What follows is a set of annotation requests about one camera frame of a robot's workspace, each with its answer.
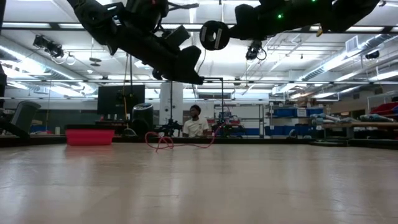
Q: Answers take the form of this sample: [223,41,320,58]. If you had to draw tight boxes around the person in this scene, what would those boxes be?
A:
[182,105,210,138]

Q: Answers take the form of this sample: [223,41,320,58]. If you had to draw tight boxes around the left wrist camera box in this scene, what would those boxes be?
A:
[161,24,192,51]

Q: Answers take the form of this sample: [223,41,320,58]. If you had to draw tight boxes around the wooden workbench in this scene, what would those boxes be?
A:
[310,113,398,139]

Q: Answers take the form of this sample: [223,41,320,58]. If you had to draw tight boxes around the black aluminium table frame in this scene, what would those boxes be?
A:
[0,119,398,149]

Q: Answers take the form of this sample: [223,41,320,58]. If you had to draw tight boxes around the black ceiling camera with cable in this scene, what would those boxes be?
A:
[244,39,267,62]
[32,34,65,60]

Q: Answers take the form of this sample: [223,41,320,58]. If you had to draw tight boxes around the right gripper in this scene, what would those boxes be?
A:
[228,3,289,40]

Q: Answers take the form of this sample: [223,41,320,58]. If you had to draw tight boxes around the grey office chair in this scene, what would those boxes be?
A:
[11,100,42,135]

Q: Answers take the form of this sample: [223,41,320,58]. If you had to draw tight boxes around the blue storage bin shelf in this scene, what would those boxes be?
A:
[264,104,326,139]

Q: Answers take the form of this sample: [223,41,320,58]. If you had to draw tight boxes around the black overhead light beam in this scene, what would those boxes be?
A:
[0,22,398,34]

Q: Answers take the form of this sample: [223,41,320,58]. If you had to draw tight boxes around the red collapsible bin black rim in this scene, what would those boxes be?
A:
[65,124,116,147]

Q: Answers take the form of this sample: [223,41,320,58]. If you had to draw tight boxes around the red cord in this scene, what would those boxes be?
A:
[144,121,225,153]

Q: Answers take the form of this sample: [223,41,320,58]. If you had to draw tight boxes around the black monitor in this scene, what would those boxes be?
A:
[97,84,146,116]

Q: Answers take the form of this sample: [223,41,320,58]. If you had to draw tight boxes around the black cord spool white labels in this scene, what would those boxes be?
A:
[199,20,231,52]

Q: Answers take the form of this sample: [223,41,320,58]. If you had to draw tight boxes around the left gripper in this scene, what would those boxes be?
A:
[115,26,205,85]

